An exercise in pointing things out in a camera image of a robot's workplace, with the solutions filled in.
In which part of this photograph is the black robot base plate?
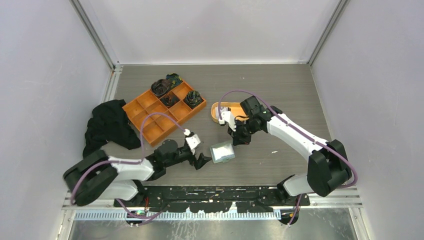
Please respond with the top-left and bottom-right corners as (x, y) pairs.
(112, 185), (310, 213)

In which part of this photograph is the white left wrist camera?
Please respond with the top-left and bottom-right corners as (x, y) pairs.
(183, 128), (202, 155)

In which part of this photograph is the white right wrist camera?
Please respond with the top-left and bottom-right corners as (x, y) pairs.
(218, 111), (236, 131)

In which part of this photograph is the dark rolled sock left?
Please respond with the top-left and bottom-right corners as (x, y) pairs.
(150, 79), (172, 98)

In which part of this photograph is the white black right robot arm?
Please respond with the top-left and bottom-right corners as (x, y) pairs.
(218, 96), (353, 206)

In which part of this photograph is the green patterned rolled sock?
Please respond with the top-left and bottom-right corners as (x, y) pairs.
(183, 90), (203, 109)

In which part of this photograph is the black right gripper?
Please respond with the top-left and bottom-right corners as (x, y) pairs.
(227, 117), (261, 146)

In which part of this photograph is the dark rolled sock top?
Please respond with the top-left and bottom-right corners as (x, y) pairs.
(165, 73), (183, 88)

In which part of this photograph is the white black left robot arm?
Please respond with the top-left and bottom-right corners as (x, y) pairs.
(63, 139), (212, 207)

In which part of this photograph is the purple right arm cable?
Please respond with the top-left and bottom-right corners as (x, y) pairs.
(217, 89), (359, 190)

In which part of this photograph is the aluminium frame rail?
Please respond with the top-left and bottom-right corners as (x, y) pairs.
(67, 195), (363, 223)

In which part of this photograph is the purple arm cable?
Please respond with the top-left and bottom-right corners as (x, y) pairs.
(217, 89), (359, 190)
(70, 112), (188, 206)

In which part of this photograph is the yellow oval tray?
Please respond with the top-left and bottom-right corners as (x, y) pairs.
(210, 102), (248, 123)

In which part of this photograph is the green card holder wallet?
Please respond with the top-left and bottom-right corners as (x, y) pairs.
(210, 141), (236, 164)

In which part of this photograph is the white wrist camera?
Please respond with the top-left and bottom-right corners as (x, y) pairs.
(183, 128), (202, 155)
(218, 111), (236, 131)

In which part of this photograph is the black cloth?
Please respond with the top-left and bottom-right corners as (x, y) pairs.
(82, 99), (141, 158)

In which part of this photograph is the dark rolled sock centre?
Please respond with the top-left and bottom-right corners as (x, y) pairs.
(159, 91), (180, 109)

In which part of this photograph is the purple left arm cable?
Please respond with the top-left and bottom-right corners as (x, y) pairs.
(70, 112), (188, 206)

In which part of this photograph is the dark rolled sock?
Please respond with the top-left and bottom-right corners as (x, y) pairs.
(165, 73), (183, 88)
(159, 91), (180, 109)
(150, 79), (172, 98)

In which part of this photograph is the orange wooden divider box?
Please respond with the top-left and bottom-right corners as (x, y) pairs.
(122, 80), (207, 147)

